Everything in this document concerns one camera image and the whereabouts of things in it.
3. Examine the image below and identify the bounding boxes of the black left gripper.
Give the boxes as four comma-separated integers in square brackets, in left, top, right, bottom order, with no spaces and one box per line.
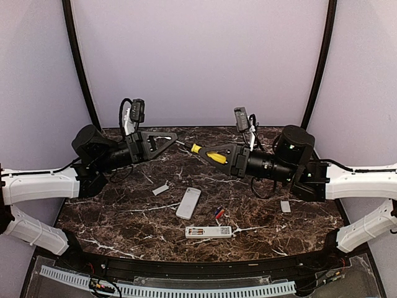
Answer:
[95,130,179,173]

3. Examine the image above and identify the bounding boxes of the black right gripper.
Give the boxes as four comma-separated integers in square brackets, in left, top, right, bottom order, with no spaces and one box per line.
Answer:
[198,142,297,183]

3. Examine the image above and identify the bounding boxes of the yellow handle screwdriver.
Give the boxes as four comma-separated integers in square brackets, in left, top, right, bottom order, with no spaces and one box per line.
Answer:
[176,140,228,165]

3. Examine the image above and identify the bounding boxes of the white remote battery cover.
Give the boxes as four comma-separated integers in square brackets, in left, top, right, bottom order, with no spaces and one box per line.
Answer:
[152,184,169,196]

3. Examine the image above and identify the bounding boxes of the blue purple battery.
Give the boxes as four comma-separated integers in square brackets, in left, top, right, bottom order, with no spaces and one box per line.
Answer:
[215,206,222,216]

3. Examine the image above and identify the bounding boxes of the red battery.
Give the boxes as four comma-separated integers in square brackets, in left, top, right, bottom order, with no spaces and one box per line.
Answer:
[216,209,225,219]

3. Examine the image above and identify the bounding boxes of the grey remote control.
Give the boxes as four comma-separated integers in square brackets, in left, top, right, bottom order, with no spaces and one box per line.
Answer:
[176,187,201,220]

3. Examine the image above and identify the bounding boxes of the grey battery cover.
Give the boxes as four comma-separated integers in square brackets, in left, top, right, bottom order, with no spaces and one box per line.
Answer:
[280,201,291,213]

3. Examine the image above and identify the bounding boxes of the white remote control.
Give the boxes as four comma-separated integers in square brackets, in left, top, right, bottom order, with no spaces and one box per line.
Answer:
[185,226,232,239]

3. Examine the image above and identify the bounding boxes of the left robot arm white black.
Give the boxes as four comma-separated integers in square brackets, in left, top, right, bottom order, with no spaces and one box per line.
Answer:
[1,125,177,271]

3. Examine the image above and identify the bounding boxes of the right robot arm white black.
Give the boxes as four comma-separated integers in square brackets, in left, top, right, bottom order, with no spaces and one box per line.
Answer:
[192,125,396,269]

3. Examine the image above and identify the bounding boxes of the batteries in white remote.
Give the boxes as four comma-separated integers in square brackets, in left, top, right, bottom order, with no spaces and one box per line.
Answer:
[188,228,204,235]

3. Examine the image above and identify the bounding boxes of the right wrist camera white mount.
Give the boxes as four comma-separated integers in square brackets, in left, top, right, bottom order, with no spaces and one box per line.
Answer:
[234,107,259,151]

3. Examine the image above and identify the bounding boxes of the white slotted cable duct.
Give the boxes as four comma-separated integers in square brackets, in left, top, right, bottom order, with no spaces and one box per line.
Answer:
[39,265,297,297]

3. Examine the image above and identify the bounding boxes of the left black frame post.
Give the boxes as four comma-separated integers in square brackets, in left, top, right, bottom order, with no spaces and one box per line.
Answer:
[61,0,102,130]

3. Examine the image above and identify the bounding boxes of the black frame post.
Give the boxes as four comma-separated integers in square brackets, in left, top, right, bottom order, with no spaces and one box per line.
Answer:
[61,0,102,130]
[300,0,337,130]

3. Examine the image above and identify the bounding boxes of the right black frame post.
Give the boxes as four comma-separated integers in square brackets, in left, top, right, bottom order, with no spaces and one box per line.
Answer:
[300,0,337,130]

